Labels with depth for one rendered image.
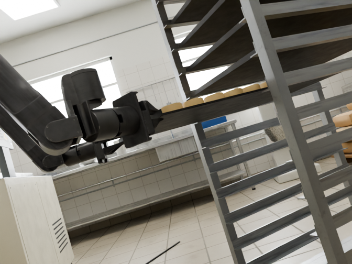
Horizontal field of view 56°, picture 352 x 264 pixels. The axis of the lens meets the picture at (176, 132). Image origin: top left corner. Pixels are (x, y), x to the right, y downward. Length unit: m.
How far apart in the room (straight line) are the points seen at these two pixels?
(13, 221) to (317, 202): 1.57
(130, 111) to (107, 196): 4.31
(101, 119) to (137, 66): 4.41
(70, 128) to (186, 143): 3.63
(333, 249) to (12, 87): 0.72
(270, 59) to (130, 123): 0.37
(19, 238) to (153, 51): 3.60
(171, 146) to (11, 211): 2.54
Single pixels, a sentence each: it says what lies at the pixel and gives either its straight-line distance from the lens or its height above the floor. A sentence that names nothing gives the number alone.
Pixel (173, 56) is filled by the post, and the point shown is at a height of 1.02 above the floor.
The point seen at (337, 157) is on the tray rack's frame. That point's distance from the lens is 1.57.
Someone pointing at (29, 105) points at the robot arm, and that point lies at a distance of 0.58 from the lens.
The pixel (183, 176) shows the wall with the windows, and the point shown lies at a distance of 4.79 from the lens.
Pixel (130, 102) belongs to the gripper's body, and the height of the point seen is 0.81.
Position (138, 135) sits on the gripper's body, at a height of 0.74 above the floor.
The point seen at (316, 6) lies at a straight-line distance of 1.03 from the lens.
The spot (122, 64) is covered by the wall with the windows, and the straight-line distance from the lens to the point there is 5.02.
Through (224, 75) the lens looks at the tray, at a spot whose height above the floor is 0.86.
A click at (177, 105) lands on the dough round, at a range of 0.73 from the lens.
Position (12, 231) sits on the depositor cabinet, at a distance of 2.01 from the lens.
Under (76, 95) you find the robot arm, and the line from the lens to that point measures 0.61.
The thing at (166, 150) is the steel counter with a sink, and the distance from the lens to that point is 4.16.
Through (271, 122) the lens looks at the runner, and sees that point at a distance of 1.35.
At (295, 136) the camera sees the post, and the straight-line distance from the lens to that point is 0.80.
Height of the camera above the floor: 0.68
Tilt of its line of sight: 4 degrees up
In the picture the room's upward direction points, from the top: 17 degrees counter-clockwise
